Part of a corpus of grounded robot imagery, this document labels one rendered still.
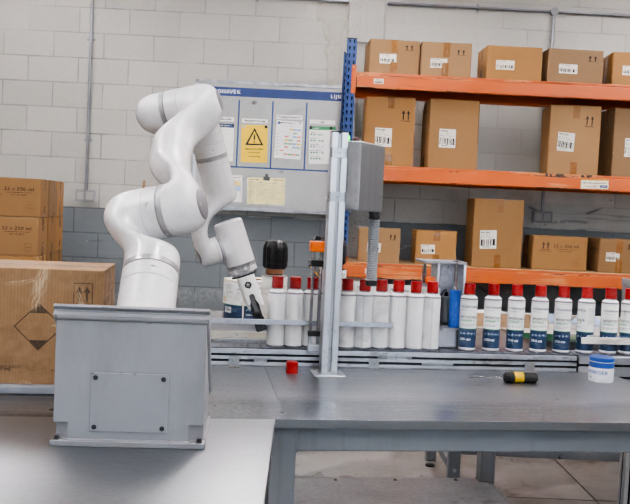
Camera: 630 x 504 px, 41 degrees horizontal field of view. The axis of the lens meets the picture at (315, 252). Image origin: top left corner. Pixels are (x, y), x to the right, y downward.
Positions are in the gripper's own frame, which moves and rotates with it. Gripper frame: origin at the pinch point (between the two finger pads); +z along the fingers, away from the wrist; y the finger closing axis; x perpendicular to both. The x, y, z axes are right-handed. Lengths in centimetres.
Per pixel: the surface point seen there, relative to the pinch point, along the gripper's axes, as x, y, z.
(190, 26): -31, 449, -174
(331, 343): -16.7, -15.8, 8.8
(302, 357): -8.5, -5.5, 12.2
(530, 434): -50, -61, 34
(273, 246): -12.2, 24.7, -18.5
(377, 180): -44, -8, -30
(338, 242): -26.6, -16.8, -17.3
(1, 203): 124, 315, -75
